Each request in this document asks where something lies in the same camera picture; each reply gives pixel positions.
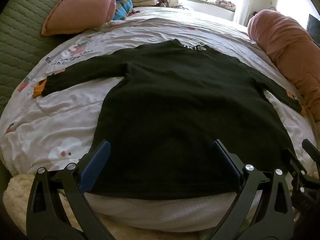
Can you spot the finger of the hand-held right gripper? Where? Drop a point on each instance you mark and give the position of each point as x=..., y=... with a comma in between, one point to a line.
x=311, y=149
x=296, y=163

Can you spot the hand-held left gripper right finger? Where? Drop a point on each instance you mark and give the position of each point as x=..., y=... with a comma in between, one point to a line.
x=225, y=162

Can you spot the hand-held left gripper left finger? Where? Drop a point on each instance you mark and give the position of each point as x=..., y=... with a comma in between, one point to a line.
x=98, y=162

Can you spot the black sweater with orange cuffs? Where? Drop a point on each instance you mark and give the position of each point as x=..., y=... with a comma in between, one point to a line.
x=162, y=105

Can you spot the clothes on windowsill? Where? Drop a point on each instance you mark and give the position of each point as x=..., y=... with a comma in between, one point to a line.
x=225, y=3

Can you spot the white printed quilt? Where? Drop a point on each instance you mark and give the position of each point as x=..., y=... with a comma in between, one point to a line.
x=75, y=110

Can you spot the cream fluffy rug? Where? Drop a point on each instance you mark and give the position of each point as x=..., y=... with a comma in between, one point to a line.
x=17, y=197

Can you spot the pink rolled blanket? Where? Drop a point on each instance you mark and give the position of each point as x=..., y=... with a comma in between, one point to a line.
x=287, y=47

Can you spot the dark screen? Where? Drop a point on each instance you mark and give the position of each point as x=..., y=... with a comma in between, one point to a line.
x=314, y=30

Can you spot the pink quilted pillow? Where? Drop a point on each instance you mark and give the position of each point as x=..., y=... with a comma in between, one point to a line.
x=82, y=10

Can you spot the blue striped cloth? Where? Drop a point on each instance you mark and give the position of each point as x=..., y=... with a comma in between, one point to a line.
x=123, y=7

